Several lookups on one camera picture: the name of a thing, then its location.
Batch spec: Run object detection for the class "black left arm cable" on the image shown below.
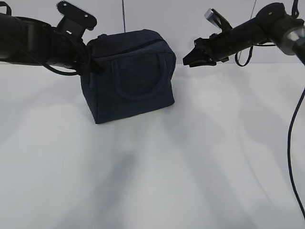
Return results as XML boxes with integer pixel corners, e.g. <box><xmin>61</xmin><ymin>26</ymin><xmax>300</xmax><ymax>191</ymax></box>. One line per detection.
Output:
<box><xmin>0</xmin><ymin>4</ymin><xmax>101</xmax><ymax>77</ymax></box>

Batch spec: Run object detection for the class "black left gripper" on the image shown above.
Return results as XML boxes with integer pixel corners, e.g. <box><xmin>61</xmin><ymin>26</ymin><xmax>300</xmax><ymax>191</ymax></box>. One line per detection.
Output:
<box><xmin>69</xmin><ymin>40</ymin><xmax>106</xmax><ymax>74</ymax></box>

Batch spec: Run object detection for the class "navy blue lunch bag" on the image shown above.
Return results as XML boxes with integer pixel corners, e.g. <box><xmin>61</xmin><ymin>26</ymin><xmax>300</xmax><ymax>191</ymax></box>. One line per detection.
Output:
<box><xmin>81</xmin><ymin>30</ymin><xmax>176</xmax><ymax>124</ymax></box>

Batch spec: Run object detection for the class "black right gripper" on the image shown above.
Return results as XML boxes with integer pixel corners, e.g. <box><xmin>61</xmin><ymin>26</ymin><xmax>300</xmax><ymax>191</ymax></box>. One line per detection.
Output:
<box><xmin>183</xmin><ymin>38</ymin><xmax>217</xmax><ymax>68</ymax></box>

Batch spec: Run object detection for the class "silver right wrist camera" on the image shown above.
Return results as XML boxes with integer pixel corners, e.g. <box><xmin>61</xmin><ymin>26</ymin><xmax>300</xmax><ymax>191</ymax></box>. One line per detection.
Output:
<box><xmin>204</xmin><ymin>8</ymin><xmax>232</xmax><ymax>31</ymax></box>

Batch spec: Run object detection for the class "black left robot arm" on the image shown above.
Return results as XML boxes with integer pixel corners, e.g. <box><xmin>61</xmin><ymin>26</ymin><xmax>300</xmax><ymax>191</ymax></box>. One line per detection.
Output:
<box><xmin>0</xmin><ymin>13</ymin><xmax>102</xmax><ymax>76</ymax></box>

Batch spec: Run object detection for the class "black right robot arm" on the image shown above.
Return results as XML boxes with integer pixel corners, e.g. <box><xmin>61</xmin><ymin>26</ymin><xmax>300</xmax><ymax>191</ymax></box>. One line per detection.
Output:
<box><xmin>183</xmin><ymin>0</ymin><xmax>305</xmax><ymax>67</ymax></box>

